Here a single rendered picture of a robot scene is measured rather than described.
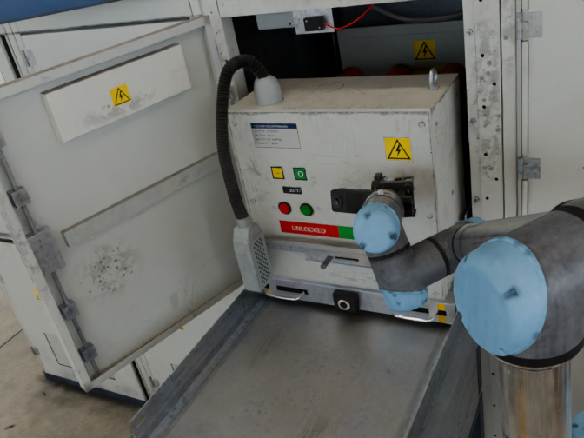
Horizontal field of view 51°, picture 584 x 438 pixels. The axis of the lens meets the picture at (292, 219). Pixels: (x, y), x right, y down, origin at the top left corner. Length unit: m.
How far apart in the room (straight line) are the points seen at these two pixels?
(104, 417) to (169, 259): 1.33
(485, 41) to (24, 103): 0.94
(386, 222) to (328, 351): 0.58
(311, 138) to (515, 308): 0.82
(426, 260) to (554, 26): 0.51
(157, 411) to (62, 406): 1.60
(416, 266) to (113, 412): 2.02
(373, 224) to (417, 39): 1.13
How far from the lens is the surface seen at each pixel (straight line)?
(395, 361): 1.46
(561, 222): 0.72
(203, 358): 1.55
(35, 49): 2.02
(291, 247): 1.51
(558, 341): 0.72
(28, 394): 3.20
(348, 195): 1.21
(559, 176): 1.41
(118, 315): 1.63
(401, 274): 1.05
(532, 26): 1.30
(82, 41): 1.87
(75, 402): 3.01
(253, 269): 1.52
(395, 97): 1.35
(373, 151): 1.34
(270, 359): 1.52
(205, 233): 1.70
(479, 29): 1.34
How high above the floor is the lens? 1.83
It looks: 28 degrees down
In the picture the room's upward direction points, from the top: 12 degrees counter-clockwise
